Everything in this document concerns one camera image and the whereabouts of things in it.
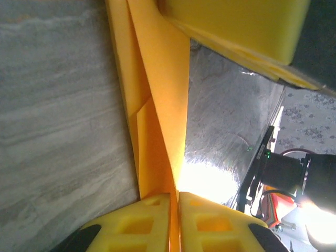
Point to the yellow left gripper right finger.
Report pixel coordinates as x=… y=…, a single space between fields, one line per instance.
x=223 y=231

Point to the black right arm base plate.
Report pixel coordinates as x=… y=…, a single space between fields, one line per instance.
x=262 y=155

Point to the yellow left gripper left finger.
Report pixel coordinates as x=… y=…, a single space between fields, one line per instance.
x=131 y=228

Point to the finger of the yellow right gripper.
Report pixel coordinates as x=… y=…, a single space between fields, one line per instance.
x=275 y=72
x=236 y=21

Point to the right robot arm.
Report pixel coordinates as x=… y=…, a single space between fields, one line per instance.
x=283 y=170

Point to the orange paper sheet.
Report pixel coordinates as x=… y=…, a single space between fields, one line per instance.
x=162 y=78

